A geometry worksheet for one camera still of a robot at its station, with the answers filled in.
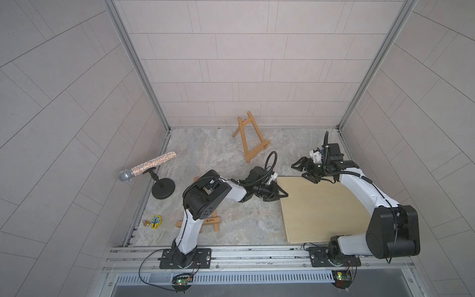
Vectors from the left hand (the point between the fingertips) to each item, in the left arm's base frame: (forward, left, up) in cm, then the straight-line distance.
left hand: (287, 197), depth 84 cm
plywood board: (-8, -11, +2) cm, 13 cm away
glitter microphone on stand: (+5, +59, -3) cm, 60 cm away
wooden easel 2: (-10, +33, -1) cm, 34 cm away
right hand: (+10, -4, +8) cm, 14 cm away
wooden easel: (+31, +22, +13) cm, 40 cm away
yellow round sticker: (-10, +58, -3) cm, 59 cm away
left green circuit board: (-31, +42, -2) cm, 52 cm away
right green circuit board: (-30, -17, -4) cm, 35 cm away
